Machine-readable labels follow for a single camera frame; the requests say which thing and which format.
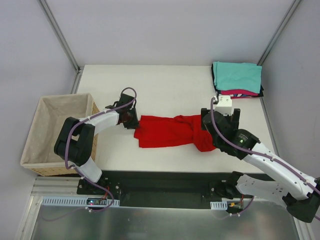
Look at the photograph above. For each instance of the aluminium frame post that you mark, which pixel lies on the aluminium frame post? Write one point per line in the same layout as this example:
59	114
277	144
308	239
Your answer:
294	6
59	34

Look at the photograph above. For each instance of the red t shirt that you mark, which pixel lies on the red t shirt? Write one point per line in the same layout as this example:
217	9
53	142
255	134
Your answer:
162	132

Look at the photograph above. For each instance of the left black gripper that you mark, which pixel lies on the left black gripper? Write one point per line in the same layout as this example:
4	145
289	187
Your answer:
132	118

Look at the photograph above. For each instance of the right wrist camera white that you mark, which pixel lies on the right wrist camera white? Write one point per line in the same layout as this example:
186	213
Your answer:
224	105

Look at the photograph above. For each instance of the wicker basket with cloth liner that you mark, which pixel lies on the wicker basket with cloth liner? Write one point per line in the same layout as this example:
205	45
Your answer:
51	112

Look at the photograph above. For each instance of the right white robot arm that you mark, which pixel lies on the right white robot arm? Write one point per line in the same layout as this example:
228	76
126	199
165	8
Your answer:
290	188

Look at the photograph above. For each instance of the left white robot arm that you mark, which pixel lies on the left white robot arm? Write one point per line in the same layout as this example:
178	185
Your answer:
75	140

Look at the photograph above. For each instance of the pink t shirt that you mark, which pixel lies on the pink t shirt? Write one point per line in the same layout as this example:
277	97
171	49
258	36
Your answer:
238	93

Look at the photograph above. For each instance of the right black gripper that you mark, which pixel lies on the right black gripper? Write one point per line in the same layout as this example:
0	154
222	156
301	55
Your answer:
206	119

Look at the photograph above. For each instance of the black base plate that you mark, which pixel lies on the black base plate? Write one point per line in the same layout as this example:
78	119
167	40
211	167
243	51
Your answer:
151	189

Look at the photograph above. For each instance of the black t shirt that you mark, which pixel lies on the black t shirt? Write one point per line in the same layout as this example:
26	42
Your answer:
217	91

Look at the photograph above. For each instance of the right aluminium frame post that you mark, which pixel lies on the right aluminium frame post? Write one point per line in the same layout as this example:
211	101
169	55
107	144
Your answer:
294	6

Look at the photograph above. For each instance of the left aluminium frame post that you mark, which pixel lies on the left aluminium frame post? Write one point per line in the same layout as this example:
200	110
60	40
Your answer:
59	34

